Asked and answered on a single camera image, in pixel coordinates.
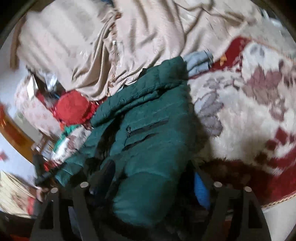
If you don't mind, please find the green quilted puffer jacket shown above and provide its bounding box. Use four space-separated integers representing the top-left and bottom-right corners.
55 57 195 227

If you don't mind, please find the person's left hand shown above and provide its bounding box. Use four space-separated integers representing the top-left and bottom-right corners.
36 187 49 202

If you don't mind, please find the green knitted cloth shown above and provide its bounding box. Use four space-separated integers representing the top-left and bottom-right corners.
53 125 80 152

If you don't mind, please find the floral red white bedspread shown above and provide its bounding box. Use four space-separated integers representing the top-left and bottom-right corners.
188 19 295 207

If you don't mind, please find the red embroidered round cushion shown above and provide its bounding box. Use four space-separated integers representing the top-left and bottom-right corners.
54 90 98 126

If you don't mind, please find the floral covered furniture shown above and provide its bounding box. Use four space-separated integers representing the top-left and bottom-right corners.
14 74 62 137

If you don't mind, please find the light blue folded garment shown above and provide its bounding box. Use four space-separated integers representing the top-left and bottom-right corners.
183 51 213 78

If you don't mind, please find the beige patterned curtain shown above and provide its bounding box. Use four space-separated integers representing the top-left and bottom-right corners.
11 1 261 100

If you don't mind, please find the wooden door frame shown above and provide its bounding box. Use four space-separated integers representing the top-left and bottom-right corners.
1 108 34 163

